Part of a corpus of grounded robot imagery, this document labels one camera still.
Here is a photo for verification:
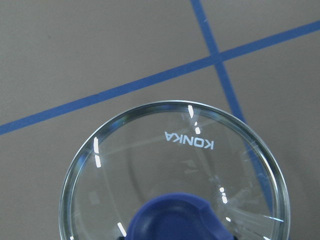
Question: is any blue pot lid knob glass lid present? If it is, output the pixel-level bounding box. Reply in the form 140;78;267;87
59;100;290;240

